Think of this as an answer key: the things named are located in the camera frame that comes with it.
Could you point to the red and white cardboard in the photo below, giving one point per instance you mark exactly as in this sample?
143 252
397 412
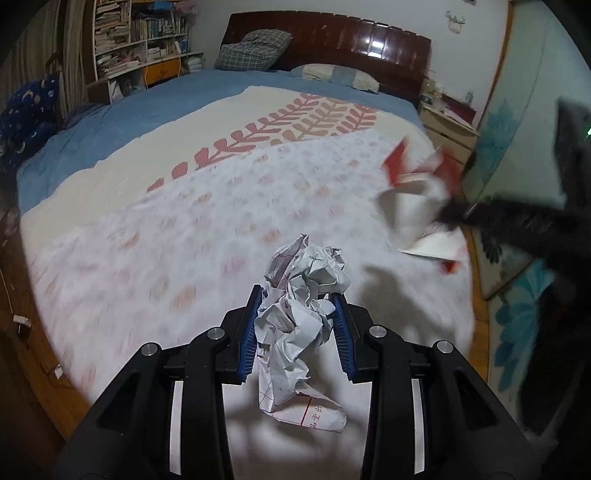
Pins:
415 203

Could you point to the dark blue moon print bag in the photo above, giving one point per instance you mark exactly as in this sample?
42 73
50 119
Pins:
27 115

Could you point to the cream and blue pillow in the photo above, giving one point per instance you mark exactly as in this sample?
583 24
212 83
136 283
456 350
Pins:
332 76

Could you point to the white bookshelf with books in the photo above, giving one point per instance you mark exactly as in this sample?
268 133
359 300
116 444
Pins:
138 41

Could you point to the bed with patterned blanket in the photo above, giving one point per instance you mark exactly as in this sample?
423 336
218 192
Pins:
184 230

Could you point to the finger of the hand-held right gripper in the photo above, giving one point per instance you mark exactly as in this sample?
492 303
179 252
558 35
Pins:
508 221

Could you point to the grey checked pillow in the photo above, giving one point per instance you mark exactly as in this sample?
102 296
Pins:
251 50

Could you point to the teal floral wardrobe door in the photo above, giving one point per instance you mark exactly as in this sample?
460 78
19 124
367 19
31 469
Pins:
517 115

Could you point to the white power adapter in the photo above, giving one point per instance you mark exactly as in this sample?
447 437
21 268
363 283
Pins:
21 321

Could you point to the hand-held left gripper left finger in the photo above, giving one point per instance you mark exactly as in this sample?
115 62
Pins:
247 341

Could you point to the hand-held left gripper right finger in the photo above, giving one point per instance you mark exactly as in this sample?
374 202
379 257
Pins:
344 341

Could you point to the white plug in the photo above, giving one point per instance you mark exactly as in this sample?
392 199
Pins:
58 371

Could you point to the beige striped curtain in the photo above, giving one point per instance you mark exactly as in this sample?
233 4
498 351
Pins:
69 41

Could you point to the red book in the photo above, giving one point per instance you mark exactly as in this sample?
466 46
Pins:
459 110

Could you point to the cream nightstand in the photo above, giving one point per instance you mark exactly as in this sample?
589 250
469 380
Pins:
445 134

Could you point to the wooden bed side rail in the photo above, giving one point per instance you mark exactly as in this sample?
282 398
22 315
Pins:
32 323

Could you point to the blue bed sheet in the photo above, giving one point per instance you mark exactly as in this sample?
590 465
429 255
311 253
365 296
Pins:
138 110

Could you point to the dark wooden headboard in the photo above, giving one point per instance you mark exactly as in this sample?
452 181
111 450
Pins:
346 41

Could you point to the white paper sheet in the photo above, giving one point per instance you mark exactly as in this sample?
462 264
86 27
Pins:
295 323

